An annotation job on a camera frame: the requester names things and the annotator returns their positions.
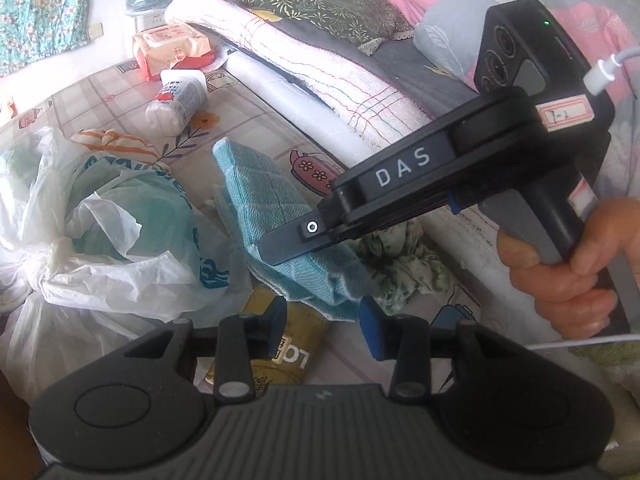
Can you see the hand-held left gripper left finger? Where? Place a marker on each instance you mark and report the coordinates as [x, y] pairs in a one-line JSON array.
[[276, 322]]

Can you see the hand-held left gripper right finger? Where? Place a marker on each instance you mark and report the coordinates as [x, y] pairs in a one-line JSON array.
[[372, 330]]

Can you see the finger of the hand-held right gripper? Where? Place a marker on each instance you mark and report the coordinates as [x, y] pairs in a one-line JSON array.
[[295, 242]]

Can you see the blue checked towel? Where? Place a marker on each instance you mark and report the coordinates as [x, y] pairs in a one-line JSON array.
[[260, 185]]

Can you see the person's right hand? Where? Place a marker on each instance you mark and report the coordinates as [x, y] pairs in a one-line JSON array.
[[565, 300]]

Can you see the gold foil packet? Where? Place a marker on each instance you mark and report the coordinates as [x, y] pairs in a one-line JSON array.
[[305, 332]]

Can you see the green floral cloth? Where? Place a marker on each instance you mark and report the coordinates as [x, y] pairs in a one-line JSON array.
[[400, 265]]

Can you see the checked cartoon print bed mat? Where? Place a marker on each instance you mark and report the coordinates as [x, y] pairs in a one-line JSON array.
[[260, 125]]

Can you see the white padded mattress pad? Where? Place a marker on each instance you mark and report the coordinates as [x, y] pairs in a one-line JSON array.
[[300, 110]]

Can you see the pastel patterned duvet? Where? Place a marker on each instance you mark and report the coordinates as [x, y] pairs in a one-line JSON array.
[[460, 25]]

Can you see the translucent white plastic bag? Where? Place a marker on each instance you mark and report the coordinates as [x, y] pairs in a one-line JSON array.
[[75, 330], [150, 200]]

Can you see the white lotion bottle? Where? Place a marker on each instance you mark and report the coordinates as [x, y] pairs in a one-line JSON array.
[[177, 100]]

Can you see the orange striped white cloth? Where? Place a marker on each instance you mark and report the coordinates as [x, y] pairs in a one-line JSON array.
[[110, 142]]

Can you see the green leaf print pillow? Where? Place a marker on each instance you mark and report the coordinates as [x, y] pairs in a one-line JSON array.
[[330, 10]]

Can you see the green terry cloth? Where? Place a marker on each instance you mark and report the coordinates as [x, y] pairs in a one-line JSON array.
[[610, 367]]

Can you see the pink wet wipes pack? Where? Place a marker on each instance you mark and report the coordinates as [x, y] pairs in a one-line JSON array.
[[170, 42]]

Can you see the white water dispenser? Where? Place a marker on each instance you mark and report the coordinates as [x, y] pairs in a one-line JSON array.
[[147, 19]]

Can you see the wall socket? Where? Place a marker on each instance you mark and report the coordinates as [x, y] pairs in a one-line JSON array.
[[93, 31]]

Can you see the teal floral wall cloth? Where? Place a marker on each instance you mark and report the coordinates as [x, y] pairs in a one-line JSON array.
[[40, 10]]

